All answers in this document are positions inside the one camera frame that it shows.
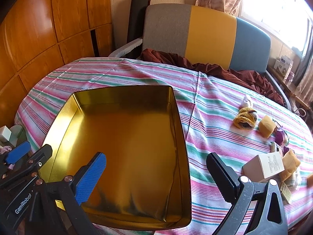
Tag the small white wrapped item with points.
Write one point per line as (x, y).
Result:
(246, 101)

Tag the wooden nightstand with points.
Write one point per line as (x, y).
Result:
(291, 88)

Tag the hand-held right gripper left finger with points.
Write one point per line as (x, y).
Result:
(93, 176)

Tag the yellow knit sock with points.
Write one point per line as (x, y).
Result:
(243, 118)

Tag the gold tin box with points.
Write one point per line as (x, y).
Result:
(137, 139)

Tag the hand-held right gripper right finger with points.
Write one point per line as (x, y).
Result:
(221, 173)

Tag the small pale box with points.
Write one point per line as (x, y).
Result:
(5, 134)

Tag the purple item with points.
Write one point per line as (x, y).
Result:
(286, 150)
(281, 134)

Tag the black rolled mat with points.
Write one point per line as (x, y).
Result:
(137, 17)

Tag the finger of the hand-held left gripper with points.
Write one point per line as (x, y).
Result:
(42, 155)
(18, 151)

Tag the wooden wardrobe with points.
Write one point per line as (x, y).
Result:
(36, 29)

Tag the white carton box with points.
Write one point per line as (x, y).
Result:
(264, 166)

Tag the grey yellow blue headboard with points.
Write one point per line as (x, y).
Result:
(210, 34)

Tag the yellow cube sponge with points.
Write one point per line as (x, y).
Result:
(267, 126)

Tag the grey bed side rail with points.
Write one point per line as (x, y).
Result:
(124, 47)
(278, 88)

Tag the window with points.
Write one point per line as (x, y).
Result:
(281, 5)

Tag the white appliance box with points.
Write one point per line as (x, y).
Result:
(283, 66)

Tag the small grey green box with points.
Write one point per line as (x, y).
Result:
(17, 133)

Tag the small pink white box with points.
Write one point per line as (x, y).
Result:
(291, 77)

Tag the maroon blanket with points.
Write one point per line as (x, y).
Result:
(247, 78)

